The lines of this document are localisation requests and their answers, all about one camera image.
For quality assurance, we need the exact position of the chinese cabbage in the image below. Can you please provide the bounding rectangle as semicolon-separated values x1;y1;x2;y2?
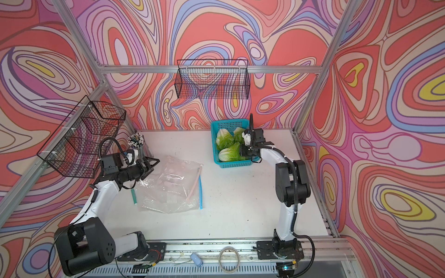
215;129;235;151
234;127;245;145

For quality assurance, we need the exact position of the clear zip-top bag blue seal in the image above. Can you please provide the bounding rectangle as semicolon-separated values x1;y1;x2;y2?
135;174;203;214

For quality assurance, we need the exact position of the small clear bag pink seal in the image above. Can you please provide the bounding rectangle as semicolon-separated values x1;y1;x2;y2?
154;155;203;202

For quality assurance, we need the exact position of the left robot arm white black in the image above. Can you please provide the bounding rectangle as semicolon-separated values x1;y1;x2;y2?
54;151;160;276

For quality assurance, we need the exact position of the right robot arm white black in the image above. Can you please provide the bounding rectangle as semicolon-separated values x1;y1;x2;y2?
240;127;311;261

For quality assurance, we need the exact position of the clear cup of pens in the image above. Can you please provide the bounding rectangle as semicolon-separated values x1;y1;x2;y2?
127;132;152;159

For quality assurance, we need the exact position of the green marker pen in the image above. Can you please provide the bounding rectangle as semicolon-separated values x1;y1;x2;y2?
130;188;137;205

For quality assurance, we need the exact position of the teal plastic basket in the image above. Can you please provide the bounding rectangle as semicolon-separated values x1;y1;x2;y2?
210;119;260;168

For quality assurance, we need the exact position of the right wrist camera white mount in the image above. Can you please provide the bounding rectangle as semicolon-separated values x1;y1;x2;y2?
242;129;252;146

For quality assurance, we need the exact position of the black wire basket left wall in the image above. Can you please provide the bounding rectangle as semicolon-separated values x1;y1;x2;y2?
37;96;126;178

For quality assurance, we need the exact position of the black wire basket wall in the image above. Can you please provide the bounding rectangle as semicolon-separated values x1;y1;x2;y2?
175;59;250;100
37;96;126;178

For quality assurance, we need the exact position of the black wire basket back wall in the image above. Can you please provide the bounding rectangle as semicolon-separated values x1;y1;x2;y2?
175;59;250;100

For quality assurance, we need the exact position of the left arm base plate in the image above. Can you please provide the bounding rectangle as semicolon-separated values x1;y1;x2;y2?
117;242;167;263

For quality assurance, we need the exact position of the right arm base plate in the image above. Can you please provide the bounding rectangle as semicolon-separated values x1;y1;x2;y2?
253;239;305;261

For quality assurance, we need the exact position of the coiled beige cable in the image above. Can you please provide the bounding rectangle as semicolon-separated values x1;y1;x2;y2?
218;246;241;274

